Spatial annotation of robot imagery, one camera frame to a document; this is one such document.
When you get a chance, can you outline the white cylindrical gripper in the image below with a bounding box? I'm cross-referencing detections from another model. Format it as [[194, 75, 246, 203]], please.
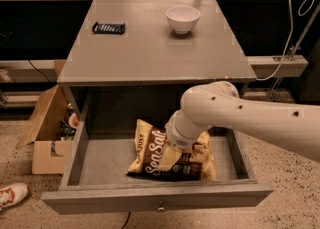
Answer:
[[158, 110, 211, 172]]

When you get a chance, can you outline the brown sea salt chip bag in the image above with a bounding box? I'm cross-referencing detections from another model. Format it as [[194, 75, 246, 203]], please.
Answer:
[[127, 119, 217, 181]]

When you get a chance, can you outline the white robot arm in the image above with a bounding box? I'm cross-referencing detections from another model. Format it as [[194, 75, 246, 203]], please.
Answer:
[[165, 81, 320, 162]]

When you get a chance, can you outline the metal drawer knob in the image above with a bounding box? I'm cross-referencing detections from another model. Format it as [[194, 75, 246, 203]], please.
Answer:
[[157, 205, 166, 213]]

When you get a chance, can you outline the grey open drawer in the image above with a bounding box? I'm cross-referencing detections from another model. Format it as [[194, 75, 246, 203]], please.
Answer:
[[41, 92, 275, 215]]

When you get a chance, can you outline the grey wooden cabinet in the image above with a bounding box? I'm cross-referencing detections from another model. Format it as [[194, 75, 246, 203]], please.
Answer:
[[58, 0, 255, 111]]

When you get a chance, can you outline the open cardboard box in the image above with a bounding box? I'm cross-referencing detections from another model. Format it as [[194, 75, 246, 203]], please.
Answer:
[[15, 60, 81, 175]]

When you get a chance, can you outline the white ceramic bowl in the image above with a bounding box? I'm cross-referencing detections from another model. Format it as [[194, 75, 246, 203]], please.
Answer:
[[166, 6, 201, 34]]

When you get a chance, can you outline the white red sneaker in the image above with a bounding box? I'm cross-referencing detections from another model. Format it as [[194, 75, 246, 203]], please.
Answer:
[[0, 182, 29, 210]]

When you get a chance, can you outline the black floor cable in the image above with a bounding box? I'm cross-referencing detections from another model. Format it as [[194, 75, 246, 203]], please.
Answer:
[[121, 211, 132, 229]]

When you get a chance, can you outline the black cable behind box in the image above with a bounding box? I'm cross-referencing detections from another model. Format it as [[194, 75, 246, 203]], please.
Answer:
[[27, 59, 51, 83]]

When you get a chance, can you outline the white hanging cable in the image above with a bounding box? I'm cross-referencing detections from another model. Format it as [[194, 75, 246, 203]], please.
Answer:
[[255, 0, 316, 82]]

